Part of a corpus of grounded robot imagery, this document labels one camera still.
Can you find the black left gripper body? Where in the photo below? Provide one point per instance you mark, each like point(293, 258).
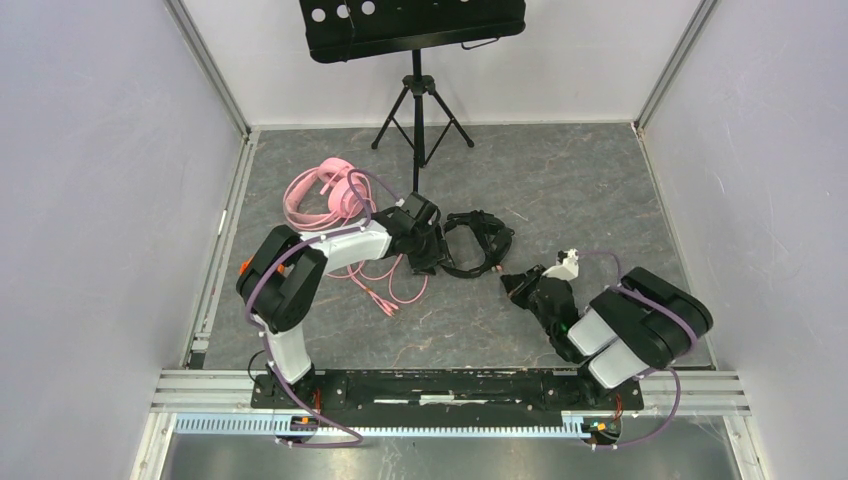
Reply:
point(429, 249)

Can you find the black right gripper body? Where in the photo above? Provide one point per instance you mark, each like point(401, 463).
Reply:
point(541, 318)

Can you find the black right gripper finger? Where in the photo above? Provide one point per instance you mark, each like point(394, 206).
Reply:
point(520, 273)
point(516, 287)

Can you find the black headphones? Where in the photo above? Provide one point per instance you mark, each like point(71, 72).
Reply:
point(477, 242)

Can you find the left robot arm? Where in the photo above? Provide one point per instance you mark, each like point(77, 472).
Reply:
point(279, 283)

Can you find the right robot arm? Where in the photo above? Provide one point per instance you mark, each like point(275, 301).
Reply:
point(638, 326)

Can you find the pink headphones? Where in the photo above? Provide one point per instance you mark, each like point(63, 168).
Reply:
point(342, 195)

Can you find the black music stand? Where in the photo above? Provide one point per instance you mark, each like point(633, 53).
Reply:
point(341, 31)

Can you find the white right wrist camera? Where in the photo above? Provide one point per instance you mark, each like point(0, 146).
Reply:
point(566, 267)

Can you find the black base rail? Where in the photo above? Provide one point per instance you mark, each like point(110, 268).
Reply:
point(445, 398)

